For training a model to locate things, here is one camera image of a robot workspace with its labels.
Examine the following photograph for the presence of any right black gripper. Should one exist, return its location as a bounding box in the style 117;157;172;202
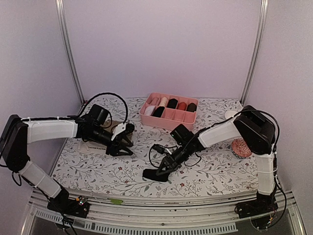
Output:
156;143;192;176

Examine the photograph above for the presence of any khaki underwear cream waistband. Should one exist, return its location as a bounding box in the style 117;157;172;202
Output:
78;121;134;154

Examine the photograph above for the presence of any black underwear white trim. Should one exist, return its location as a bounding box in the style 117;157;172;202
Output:
142;169;170;183

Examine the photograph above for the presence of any pink divided storage box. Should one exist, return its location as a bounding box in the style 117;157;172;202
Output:
139;93;199;131

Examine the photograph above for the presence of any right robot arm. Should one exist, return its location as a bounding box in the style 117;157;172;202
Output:
156;105;280;213

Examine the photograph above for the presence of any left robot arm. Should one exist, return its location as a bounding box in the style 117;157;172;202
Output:
0;104;134;212

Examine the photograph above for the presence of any black rolled underwear front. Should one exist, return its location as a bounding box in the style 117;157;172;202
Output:
152;106;165;118

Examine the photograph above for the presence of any black rolled underwear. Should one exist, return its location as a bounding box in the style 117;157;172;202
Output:
152;106;165;118
167;98;178;109

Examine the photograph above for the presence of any beige rolled underwear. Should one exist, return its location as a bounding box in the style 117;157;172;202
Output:
159;96;168;107

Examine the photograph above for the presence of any red rolled underwear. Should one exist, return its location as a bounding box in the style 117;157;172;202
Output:
177;102;187;111

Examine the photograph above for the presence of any black rolled underwear back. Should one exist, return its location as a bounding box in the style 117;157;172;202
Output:
167;98;178;109

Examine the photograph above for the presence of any olive rolled underwear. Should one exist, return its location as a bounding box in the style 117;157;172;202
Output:
186;103;197;112

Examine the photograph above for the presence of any white folded cloth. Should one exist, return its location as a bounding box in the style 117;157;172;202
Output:
144;106;156;116

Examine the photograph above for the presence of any floral table mat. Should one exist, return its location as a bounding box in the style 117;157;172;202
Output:
50;97;278;198

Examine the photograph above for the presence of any pink folded cloth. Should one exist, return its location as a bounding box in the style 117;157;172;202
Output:
149;97;160;106

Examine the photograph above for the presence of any green tape scrap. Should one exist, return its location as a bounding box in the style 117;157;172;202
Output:
110;198;123;205

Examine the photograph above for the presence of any red patterned bowl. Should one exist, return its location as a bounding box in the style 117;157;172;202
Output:
231;139;252;159

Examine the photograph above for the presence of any white bowl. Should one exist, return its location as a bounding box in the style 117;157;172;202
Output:
224;110;237;119

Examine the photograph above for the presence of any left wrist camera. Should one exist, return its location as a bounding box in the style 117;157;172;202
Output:
111;122;126;141

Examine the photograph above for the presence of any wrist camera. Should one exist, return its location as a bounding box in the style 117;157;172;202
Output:
152;144;172;155
111;122;126;141

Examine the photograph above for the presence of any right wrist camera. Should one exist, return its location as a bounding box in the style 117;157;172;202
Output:
152;144;172;155

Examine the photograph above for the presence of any aluminium front rail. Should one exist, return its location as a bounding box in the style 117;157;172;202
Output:
22;188;306;235

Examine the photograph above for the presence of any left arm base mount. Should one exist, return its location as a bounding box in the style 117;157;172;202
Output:
47;194;90;218

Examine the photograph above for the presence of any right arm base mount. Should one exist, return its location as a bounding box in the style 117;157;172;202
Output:
234;191;278;230

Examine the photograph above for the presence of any right aluminium frame post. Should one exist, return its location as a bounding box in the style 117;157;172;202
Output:
240;0;269;105

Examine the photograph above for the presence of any aluminium frame post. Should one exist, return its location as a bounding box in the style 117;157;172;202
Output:
240;0;269;105
55;0;85;104

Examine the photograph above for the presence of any left aluminium frame post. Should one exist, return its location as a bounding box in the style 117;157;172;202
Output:
55;0;85;104

